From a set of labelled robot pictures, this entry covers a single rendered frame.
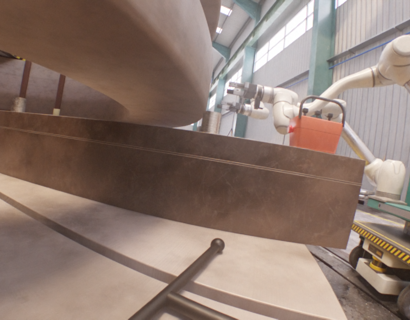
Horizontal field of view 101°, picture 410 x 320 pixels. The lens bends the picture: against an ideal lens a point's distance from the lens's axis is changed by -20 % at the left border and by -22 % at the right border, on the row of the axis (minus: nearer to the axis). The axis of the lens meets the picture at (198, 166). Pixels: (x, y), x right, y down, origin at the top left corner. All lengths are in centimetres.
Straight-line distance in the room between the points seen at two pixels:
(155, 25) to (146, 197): 65
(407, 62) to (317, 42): 1003
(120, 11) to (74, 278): 54
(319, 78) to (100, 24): 1041
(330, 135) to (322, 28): 1105
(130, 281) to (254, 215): 54
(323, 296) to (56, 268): 63
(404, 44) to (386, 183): 86
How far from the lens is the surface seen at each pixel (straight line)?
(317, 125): 90
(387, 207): 156
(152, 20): 53
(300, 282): 64
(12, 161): 148
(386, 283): 140
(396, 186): 163
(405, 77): 110
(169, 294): 42
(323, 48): 1146
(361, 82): 125
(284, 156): 85
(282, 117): 111
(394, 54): 107
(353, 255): 167
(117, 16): 50
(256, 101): 120
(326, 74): 1104
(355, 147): 180
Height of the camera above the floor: 60
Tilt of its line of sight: 4 degrees down
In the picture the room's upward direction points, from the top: 9 degrees clockwise
